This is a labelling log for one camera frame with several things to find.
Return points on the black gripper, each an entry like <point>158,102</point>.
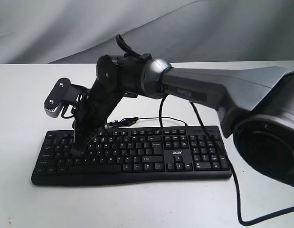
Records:
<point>93,114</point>

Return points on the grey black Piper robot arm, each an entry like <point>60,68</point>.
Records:
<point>254,106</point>

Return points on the black acer keyboard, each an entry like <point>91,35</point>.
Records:
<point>132,155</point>

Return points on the grey backdrop cloth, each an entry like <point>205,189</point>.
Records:
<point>80,31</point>

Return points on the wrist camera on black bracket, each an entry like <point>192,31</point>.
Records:
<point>63,95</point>

